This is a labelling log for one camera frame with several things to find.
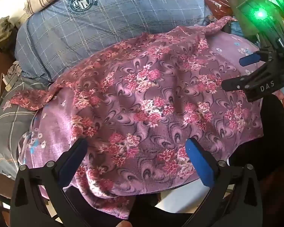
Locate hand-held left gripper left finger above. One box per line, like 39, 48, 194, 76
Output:
11, 138, 88, 227

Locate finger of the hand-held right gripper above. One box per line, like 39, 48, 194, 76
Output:
221, 58, 284, 103
239, 48, 278, 67

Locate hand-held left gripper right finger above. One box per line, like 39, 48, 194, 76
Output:
182, 137, 263, 227

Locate pink floral cloth garment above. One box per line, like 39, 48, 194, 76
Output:
9, 16, 264, 198

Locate pink fleece blanket white flowers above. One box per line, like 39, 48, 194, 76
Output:
18, 32, 263, 218

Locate red plastic bag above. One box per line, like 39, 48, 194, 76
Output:
202, 0, 235, 20

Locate grey plaid quilt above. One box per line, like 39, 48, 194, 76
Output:
0, 68, 50, 180

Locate blue plaid pillow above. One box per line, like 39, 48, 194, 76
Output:
14, 0, 215, 86

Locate grey floral cloth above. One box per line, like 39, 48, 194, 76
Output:
0, 16, 16, 51

